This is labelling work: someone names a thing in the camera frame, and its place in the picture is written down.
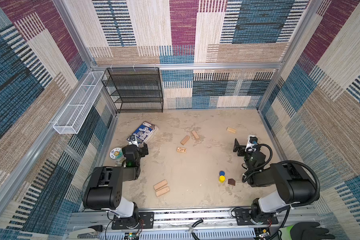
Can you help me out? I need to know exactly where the wood block numbered 72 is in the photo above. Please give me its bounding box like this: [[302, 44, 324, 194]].
[[154, 180, 168, 191]]

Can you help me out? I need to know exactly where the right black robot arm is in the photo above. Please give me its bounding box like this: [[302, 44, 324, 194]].
[[232, 136, 321, 226]]

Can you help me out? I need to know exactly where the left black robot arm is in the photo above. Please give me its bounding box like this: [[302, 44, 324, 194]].
[[83, 143, 149, 230]]

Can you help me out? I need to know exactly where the dark brown house block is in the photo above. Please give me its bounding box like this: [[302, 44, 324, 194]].
[[228, 179, 236, 186]]

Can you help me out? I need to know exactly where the yellow cylinder block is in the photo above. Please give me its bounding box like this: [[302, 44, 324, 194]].
[[219, 176, 226, 183]]

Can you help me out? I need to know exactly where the far wood block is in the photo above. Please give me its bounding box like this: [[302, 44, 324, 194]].
[[227, 127, 237, 134]]

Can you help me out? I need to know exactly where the cow picture wood block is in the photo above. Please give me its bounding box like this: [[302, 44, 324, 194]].
[[177, 147, 187, 153]]

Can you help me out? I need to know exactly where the plain wood block left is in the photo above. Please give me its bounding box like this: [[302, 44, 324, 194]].
[[181, 135, 191, 146]]

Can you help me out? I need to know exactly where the plain wood block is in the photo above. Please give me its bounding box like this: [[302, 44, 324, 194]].
[[181, 135, 191, 146], [191, 131, 200, 140]]

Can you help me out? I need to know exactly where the plain wood block right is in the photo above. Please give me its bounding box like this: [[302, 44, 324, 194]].
[[191, 131, 200, 140]]

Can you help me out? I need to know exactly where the black green gloved hand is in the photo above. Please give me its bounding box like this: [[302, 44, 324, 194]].
[[279, 222, 336, 240]]

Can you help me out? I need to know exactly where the blue comic book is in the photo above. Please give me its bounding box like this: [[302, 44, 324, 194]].
[[132, 122, 159, 147]]

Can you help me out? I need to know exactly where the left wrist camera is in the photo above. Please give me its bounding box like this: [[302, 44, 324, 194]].
[[127, 135, 139, 146]]

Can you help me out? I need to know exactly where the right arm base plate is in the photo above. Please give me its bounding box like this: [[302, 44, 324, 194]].
[[231, 208, 279, 226]]

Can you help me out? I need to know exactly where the black wire shelf rack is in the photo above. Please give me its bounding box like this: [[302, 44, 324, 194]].
[[102, 67, 164, 114]]

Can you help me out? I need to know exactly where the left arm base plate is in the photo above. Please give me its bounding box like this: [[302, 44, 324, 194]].
[[111, 212, 155, 230]]

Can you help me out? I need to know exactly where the white wire basket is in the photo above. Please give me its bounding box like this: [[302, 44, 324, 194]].
[[53, 72, 104, 135]]

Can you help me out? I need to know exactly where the aluminium front rail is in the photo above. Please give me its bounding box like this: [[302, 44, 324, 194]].
[[63, 206, 320, 240]]

